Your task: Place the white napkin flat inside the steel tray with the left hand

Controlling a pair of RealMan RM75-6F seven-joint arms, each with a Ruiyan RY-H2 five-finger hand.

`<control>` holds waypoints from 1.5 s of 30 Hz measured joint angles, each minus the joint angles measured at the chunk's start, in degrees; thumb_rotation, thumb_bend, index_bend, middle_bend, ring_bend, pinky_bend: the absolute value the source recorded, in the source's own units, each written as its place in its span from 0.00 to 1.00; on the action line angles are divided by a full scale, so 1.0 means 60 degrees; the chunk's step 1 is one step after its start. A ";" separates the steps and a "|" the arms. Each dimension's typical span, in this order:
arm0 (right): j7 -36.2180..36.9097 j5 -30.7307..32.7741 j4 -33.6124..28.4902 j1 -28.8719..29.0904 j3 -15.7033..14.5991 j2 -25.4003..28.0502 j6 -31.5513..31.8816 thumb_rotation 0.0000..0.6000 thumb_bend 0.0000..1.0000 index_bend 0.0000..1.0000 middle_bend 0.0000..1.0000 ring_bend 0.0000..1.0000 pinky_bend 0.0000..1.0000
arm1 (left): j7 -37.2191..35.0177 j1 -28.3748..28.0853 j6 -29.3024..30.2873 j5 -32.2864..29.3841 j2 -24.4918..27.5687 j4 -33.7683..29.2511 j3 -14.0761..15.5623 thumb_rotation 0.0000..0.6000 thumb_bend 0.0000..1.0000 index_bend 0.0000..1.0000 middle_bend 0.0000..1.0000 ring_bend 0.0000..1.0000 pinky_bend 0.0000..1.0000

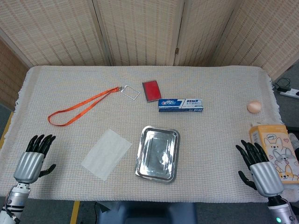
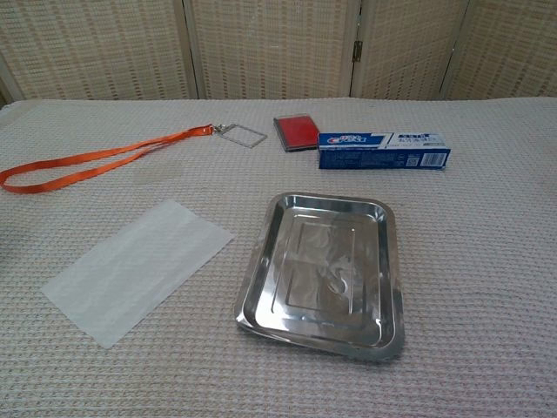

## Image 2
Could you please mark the white translucent paper sheet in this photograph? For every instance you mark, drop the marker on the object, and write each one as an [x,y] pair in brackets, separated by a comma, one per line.
[130,270]

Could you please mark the stainless steel tray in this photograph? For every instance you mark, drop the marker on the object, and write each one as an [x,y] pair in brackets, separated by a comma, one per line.
[322,270]

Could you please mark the red ink pad case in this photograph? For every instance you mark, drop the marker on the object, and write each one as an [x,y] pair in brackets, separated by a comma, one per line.
[298,130]

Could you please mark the clear plastic badge holder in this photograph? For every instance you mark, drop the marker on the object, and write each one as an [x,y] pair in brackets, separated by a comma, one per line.
[241,137]

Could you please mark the blue toothpaste box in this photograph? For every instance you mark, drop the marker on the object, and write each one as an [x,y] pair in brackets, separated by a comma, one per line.
[383,157]

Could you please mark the woven folding screen panel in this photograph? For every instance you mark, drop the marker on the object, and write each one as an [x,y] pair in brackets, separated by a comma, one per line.
[404,48]
[274,48]
[509,48]
[95,48]

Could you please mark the brass screen hinge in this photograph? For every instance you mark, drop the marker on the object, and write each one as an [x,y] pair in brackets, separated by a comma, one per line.
[358,50]

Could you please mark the beige waffle-weave tablecloth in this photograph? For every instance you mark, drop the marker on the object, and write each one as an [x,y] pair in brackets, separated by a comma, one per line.
[478,261]

